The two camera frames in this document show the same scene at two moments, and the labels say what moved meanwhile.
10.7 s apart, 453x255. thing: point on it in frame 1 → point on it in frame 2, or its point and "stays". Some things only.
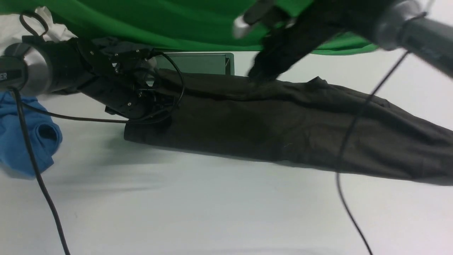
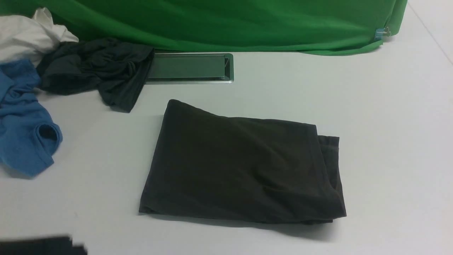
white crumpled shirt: (13, 26) stays
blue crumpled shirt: (45, 135) stays
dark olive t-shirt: (306, 120) → (202, 163)
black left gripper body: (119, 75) → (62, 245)
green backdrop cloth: (158, 24) stays
